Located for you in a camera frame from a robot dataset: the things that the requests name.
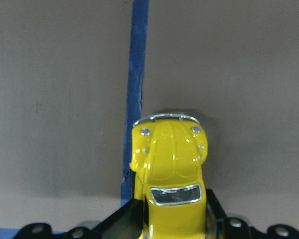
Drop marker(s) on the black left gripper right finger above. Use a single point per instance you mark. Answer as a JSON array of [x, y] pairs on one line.
[[216, 218]]

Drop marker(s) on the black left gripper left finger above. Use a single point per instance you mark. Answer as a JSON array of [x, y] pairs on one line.
[[125, 223]]

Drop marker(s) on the yellow toy beetle car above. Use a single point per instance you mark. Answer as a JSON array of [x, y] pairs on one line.
[[168, 151]]

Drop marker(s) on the brown paper table cover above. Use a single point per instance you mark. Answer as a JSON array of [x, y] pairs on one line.
[[233, 64]]

